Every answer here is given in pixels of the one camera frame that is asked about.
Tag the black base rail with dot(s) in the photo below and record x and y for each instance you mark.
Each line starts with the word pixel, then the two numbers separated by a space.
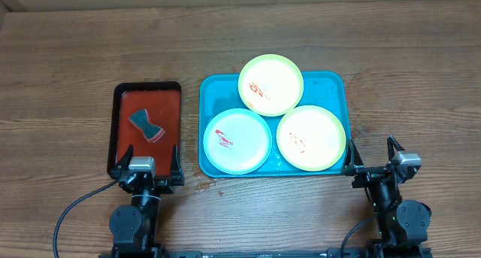
pixel 332 252

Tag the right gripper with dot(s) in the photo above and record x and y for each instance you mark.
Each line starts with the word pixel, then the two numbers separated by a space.
pixel 370 177

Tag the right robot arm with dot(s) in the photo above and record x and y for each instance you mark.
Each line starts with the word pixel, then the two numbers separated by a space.
pixel 403 225

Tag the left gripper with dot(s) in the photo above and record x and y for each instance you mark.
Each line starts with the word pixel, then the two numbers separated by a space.
pixel 166 186

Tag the green plate top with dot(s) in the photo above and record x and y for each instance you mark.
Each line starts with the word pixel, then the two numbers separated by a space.
pixel 270 85

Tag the teal plastic tray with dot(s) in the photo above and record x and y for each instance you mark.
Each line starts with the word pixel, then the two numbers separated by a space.
pixel 219 93

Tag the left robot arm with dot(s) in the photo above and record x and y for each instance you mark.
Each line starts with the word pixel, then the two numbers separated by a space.
pixel 134 226

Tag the light blue plate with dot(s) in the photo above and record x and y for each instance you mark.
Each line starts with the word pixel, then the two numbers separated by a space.
pixel 237 141

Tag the black tray with red liquid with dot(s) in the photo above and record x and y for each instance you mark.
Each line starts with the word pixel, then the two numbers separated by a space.
pixel 163 103

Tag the green plate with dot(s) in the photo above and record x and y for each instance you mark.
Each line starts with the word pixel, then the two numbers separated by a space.
pixel 270 85
pixel 311 138

